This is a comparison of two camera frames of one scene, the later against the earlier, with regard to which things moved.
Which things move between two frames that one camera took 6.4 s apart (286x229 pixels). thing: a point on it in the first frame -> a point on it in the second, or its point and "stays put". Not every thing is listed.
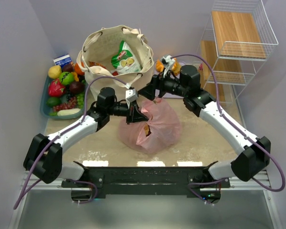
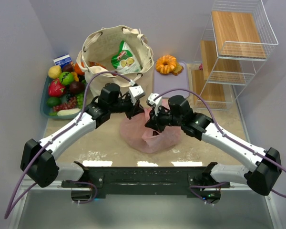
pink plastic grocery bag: x=160 y=131 stays put
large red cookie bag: x=92 y=63 stays put
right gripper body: x=155 y=85 -> x=155 y=120
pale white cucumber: x=68 y=111 stays put
